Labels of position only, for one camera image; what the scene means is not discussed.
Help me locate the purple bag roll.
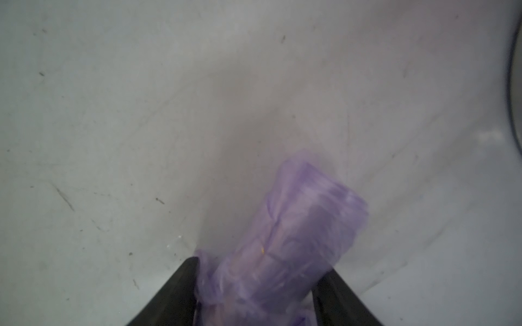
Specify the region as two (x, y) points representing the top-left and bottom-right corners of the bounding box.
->
(196, 153), (368, 325)

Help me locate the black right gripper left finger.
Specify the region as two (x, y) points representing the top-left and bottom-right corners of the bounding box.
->
(128, 257), (199, 326)

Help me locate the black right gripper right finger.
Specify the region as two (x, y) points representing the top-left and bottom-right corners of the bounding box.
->
(312, 270), (383, 326)

